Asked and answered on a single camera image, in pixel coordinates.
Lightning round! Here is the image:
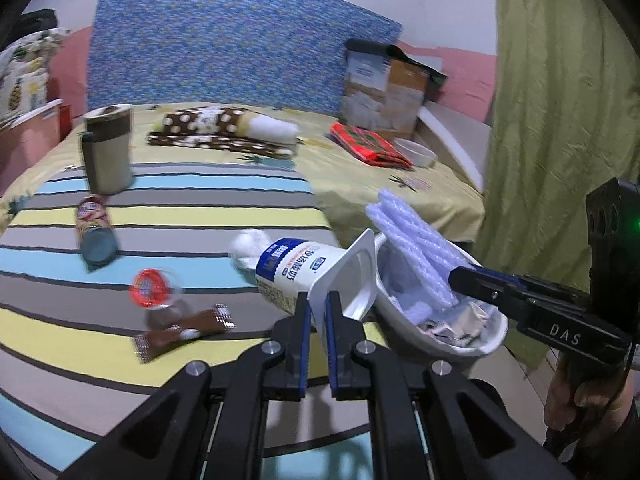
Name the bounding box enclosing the pink storage box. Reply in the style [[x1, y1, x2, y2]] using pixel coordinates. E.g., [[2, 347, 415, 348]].
[[0, 99, 62, 194]]

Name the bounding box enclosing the black bag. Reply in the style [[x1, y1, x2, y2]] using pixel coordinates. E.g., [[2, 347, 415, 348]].
[[8, 9, 58, 42]]

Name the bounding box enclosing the blue patterned headboard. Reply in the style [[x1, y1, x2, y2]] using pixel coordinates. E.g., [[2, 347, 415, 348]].
[[87, 0, 402, 115]]

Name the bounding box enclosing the red white small carton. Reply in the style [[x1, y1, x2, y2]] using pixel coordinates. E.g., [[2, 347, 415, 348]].
[[419, 301, 496, 348]]

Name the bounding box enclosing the striped table cloth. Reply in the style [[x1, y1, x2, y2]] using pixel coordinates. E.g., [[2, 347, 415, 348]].
[[1, 164, 336, 479]]

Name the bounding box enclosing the red round lid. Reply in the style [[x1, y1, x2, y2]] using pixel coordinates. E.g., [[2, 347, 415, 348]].
[[129, 269, 174, 309]]

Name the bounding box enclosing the pineapple print bag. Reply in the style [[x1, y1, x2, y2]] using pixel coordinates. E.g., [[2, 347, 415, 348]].
[[1, 27, 70, 124]]

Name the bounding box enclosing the white bowl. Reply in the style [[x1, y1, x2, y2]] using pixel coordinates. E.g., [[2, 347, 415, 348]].
[[393, 138, 438, 168]]

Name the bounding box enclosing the green curtain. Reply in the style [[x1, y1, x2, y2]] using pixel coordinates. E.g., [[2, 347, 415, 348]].
[[472, 0, 640, 371]]

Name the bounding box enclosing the white bed frame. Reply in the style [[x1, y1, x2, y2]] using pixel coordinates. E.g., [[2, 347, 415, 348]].
[[416, 102, 491, 193]]

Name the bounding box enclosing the white trash bin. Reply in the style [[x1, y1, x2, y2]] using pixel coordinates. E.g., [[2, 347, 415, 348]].
[[374, 234, 509, 368]]

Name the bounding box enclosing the red plaid folded cloth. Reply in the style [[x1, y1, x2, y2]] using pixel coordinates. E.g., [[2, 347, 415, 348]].
[[328, 122, 412, 169]]

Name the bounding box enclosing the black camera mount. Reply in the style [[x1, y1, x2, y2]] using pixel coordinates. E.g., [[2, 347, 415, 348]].
[[586, 178, 639, 326]]

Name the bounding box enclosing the yellow bed sheet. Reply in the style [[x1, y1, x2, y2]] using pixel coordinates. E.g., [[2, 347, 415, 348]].
[[0, 102, 486, 248]]

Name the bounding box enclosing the crumpled white tissue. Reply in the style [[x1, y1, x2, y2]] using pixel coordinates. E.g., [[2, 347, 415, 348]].
[[229, 229, 272, 272]]

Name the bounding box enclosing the chips tube can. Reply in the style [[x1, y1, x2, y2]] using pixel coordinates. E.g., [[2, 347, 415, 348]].
[[75, 195, 119, 271]]

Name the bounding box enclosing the cardboard box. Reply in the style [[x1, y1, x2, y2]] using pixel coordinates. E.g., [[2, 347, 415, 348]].
[[340, 38, 447, 140]]

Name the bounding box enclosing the right hand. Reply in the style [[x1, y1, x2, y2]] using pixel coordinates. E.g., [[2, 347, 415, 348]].
[[544, 354, 634, 446]]

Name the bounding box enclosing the purple foam net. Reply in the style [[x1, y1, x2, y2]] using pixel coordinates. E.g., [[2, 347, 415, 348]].
[[366, 190, 471, 326]]

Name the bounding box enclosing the brown polka dot blanket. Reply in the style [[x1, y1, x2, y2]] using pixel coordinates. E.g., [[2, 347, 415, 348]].
[[146, 105, 299, 159]]

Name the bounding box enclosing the brown snack wrapper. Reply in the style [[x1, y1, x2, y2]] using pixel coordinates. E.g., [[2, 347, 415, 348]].
[[132, 304, 235, 364]]

